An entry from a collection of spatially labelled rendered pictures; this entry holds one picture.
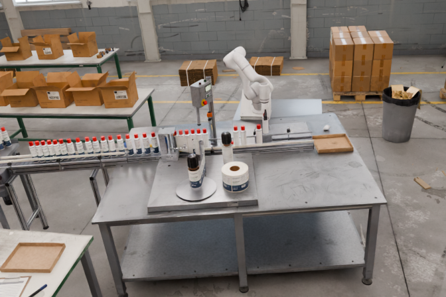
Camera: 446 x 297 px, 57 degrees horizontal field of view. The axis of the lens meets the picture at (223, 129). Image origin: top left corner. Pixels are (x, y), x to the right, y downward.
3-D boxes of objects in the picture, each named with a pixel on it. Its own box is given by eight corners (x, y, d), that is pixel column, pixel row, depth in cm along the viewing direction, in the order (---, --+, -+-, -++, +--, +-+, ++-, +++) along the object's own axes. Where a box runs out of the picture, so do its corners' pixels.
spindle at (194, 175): (190, 191, 308) (185, 158, 295) (190, 184, 316) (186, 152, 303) (202, 190, 308) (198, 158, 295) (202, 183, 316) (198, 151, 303)
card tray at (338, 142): (318, 153, 353) (318, 149, 352) (312, 139, 377) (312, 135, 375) (353, 150, 352) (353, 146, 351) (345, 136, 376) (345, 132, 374)
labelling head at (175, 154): (162, 161, 353) (157, 134, 341) (163, 153, 364) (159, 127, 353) (178, 160, 352) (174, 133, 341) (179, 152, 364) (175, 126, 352)
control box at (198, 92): (192, 106, 352) (189, 85, 343) (204, 99, 364) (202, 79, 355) (201, 108, 346) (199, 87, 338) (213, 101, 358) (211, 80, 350)
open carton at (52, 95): (34, 111, 503) (25, 83, 486) (53, 97, 543) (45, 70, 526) (63, 111, 497) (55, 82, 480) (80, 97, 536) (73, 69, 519)
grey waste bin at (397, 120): (380, 144, 519) (385, 99, 491) (375, 128, 556) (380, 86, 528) (417, 145, 510) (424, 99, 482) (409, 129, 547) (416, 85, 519)
